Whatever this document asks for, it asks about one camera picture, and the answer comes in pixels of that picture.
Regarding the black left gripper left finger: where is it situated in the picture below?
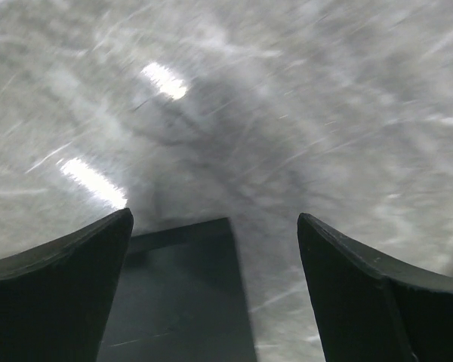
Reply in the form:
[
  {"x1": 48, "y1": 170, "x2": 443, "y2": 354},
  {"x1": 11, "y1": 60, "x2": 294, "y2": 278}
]
[{"x1": 0, "y1": 208, "x2": 133, "y2": 361}]

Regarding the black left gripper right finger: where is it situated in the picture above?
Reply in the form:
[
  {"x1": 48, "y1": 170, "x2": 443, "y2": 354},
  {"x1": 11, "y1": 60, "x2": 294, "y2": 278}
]
[{"x1": 297, "y1": 213, "x2": 453, "y2": 362}]

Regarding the black network switch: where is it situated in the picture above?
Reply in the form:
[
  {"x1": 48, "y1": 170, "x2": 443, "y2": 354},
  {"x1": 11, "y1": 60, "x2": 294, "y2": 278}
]
[{"x1": 98, "y1": 218, "x2": 257, "y2": 362}]

